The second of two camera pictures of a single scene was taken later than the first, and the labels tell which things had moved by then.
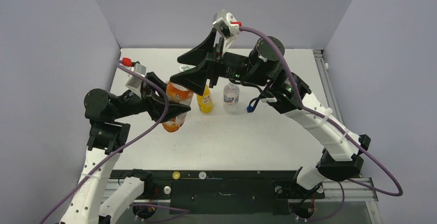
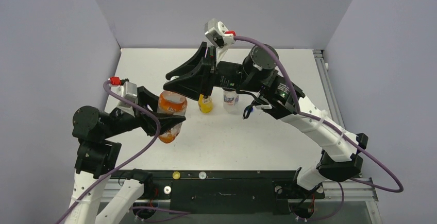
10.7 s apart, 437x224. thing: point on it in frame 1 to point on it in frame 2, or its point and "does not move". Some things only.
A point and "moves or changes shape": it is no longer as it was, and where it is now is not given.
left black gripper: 152,101 to 146,97
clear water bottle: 231,98 does not move
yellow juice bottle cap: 176,175 does not move
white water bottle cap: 202,175 does not move
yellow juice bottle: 205,102 does not move
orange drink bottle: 178,95 moves or changes shape
